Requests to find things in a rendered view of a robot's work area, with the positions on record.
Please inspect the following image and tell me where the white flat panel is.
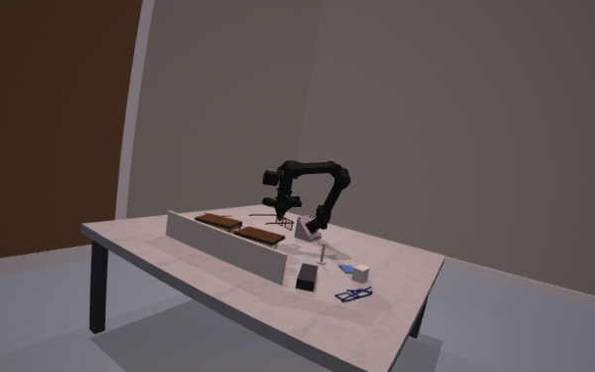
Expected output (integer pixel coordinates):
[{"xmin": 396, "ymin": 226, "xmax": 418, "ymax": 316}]
[{"xmin": 166, "ymin": 210, "xmax": 288, "ymax": 284}]

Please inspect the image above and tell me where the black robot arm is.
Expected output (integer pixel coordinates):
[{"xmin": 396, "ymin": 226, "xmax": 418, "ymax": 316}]
[{"xmin": 263, "ymin": 160, "xmax": 351, "ymax": 235}]

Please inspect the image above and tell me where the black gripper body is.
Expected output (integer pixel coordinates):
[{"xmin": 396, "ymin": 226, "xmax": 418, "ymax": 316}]
[{"xmin": 262, "ymin": 186, "xmax": 302, "ymax": 207}]

